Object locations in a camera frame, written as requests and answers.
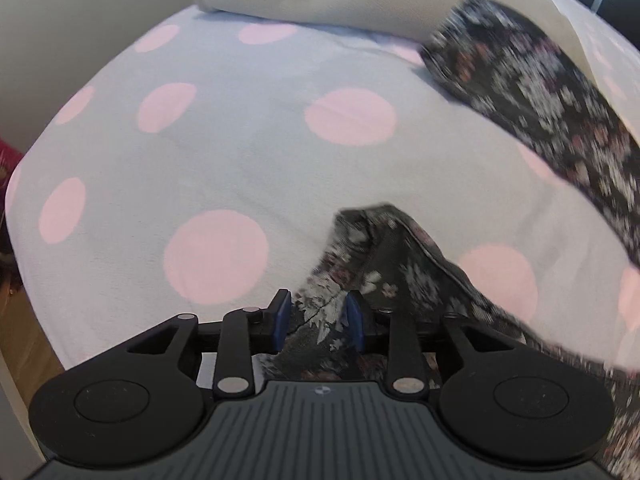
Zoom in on dark floral pants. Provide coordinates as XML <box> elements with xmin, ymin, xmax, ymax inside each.
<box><xmin>260</xmin><ymin>0</ymin><xmax>640</xmax><ymax>480</ymax></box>

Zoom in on pink polka dot blanket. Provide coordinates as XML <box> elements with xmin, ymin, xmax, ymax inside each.
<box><xmin>5</xmin><ymin>5</ymin><xmax>640</xmax><ymax>376</ymax></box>

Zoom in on dark red patterned cloth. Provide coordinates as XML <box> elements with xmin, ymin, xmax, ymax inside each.
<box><xmin>0</xmin><ymin>139</ymin><xmax>26</xmax><ymax>306</ymax></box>

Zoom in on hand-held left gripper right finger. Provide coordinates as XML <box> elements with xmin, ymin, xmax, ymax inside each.
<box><xmin>345</xmin><ymin>289</ymin><xmax>518</xmax><ymax>401</ymax></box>

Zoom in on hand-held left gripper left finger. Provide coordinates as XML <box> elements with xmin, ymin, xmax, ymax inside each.
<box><xmin>125</xmin><ymin>287</ymin><xmax>293</xmax><ymax>401</ymax></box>

